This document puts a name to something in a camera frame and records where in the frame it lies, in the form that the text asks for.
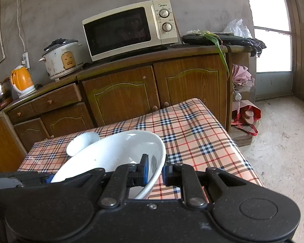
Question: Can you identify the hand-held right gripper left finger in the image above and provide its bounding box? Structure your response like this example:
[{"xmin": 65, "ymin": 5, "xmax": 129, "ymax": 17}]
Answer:
[{"xmin": 49, "ymin": 154, "xmax": 149, "ymax": 208}]

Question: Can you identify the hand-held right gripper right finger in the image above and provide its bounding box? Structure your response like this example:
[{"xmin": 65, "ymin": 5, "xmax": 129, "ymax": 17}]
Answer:
[{"xmin": 163, "ymin": 162, "xmax": 241, "ymax": 207}]

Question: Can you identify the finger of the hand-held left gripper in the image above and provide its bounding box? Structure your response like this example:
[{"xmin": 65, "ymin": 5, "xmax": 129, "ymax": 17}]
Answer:
[{"xmin": 20, "ymin": 173, "xmax": 54, "ymax": 186}]

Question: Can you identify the white bowl with green print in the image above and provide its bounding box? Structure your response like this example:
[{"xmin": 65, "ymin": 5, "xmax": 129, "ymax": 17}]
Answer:
[{"xmin": 51, "ymin": 130, "xmax": 167, "ymax": 200}]

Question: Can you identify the white bowl with blue pattern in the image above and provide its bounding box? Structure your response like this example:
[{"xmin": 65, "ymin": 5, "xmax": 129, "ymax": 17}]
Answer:
[{"xmin": 66, "ymin": 132, "xmax": 100, "ymax": 157}]

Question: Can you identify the plaid tablecloth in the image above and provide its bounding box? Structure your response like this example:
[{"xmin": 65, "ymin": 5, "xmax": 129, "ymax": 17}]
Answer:
[{"xmin": 18, "ymin": 98, "xmax": 265, "ymax": 200}]

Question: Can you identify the brown wooden cabinet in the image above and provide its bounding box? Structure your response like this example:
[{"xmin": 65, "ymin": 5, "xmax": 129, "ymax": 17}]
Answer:
[{"xmin": 0, "ymin": 44, "xmax": 231, "ymax": 173}]

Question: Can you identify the red induction cooker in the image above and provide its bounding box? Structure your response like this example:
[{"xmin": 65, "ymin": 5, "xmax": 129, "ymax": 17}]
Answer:
[{"xmin": 0, "ymin": 97, "xmax": 13, "ymax": 114}]

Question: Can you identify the wooden open shelf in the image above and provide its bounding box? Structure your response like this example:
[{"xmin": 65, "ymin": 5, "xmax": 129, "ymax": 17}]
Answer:
[{"xmin": 227, "ymin": 46, "xmax": 259, "ymax": 147}]

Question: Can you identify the steel cooking pot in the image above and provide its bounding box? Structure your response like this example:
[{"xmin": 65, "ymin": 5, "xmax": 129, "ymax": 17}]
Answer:
[{"xmin": 0, "ymin": 77, "xmax": 13, "ymax": 105}]

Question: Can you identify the orange electric kettle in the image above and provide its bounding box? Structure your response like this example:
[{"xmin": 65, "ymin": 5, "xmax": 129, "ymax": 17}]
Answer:
[{"xmin": 10, "ymin": 65, "xmax": 36, "ymax": 99}]

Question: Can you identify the red shopping bag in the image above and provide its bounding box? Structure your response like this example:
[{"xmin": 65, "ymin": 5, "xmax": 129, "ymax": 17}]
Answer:
[{"xmin": 230, "ymin": 103, "xmax": 261, "ymax": 135}]

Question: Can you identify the white rice cooker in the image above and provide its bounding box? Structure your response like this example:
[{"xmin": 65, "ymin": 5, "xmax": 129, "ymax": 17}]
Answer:
[{"xmin": 39, "ymin": 38, "xmax": 85, "ymax": 81}]

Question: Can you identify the white power strip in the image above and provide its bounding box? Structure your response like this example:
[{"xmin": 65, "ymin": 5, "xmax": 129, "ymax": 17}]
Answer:
[{"xmin": 22, "ymin": 52, "xmax": 31, "ymax": 69}]

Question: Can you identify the pink folded umbrella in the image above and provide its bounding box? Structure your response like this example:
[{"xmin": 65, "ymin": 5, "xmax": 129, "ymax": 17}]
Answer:
[{"xmin": 232, "ymin": 64, "xmax": 255, "ymax": 92}]

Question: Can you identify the green leafy stalk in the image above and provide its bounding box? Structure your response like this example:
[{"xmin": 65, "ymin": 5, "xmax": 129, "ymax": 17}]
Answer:
[{"xmin": 186, "ymin": 30, "xmax": 230, "ymax": 78}]

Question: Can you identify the black flat tray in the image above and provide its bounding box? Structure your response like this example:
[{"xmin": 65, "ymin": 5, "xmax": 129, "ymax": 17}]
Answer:
[{"xmin": 181, "ymin": 32, "xmax": 252, "ymax": 46}]

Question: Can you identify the cream microwave oven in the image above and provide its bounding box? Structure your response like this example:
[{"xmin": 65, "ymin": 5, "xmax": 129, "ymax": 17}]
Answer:
[{"xmin": 82, "ymin": 0, "xmax": 179, "ymax": 62}]

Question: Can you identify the dark crumpled cloth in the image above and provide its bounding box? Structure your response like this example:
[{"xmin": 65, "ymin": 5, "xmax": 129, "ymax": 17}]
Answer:
[{"xmin": 243, "ymin": 37, "xmax": 267, "ymax": 57}]

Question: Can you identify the glass door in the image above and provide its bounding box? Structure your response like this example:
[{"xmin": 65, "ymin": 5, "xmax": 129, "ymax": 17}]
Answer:
[{"xmin": 244, "ymin": 0, "xmax": 295, "ymax": 102}]

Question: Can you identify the clear plastic bag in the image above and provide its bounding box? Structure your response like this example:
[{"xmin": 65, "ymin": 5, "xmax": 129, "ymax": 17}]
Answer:
[{"xmin": 223, "ymin": 18, "xmax": 252, "ymax": 38}]

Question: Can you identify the white power cable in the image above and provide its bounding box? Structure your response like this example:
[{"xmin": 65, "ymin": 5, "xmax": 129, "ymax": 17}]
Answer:
[{"xmin": 16, "ymin": 0, "xmax": 28, "ymax": 56}]

